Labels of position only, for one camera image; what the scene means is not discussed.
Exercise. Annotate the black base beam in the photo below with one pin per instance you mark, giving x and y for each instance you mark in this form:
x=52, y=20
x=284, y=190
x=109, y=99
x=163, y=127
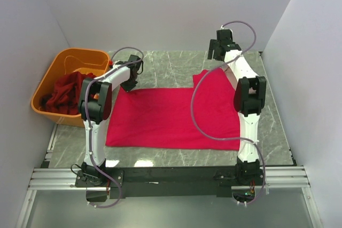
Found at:
x=171, y=181

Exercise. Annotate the bright pink t shirt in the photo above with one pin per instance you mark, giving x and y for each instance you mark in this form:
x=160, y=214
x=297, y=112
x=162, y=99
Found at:
x=164, y=117

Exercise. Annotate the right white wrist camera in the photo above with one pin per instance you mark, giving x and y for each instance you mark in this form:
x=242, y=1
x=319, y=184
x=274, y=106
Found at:
x=225, y=27

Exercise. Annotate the orange plastic basket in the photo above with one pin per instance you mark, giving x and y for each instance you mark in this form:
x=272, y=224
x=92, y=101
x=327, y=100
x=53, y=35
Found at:
x=67, y=61

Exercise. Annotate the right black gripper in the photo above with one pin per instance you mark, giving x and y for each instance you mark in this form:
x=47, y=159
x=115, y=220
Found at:
x=215, y=47

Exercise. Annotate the folded light pink t shirt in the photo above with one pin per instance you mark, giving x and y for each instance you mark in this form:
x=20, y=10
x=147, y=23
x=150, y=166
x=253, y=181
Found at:
x=231, y=77

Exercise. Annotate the dark red t shirt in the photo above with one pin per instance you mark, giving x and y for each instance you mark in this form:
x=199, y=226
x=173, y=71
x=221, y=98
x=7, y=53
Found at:
x=66, y=94

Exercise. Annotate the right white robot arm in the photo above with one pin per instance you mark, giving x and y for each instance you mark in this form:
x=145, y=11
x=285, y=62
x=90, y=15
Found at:
x=249, y=100

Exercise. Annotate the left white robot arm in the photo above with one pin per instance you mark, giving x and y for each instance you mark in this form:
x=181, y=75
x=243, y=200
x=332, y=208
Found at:
x=95, y=106

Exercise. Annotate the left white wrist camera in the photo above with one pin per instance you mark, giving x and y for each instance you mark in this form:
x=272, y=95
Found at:
x=111, y=65

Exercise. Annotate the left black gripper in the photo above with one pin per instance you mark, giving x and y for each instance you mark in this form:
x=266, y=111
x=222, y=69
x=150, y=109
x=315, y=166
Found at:
x=129, y=85

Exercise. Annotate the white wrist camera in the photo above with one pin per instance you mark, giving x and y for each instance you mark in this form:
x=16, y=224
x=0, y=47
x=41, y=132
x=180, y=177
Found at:
x=225, y=27
x=111, y=65

